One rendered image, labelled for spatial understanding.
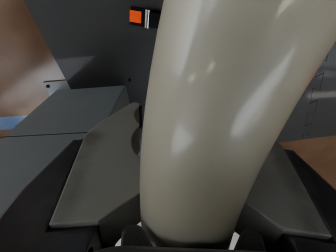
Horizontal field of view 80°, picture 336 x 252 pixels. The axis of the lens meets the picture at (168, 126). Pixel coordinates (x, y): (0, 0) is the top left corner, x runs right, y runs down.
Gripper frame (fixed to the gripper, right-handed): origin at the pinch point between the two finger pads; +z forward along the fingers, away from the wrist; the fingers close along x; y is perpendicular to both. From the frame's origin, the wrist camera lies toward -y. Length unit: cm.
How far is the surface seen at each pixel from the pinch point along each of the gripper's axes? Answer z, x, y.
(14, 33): 93, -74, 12
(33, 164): 35, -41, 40
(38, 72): 93, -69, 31
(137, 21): 87, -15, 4
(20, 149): 43, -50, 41
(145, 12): 85, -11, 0
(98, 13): 89, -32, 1
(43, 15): 90, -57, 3
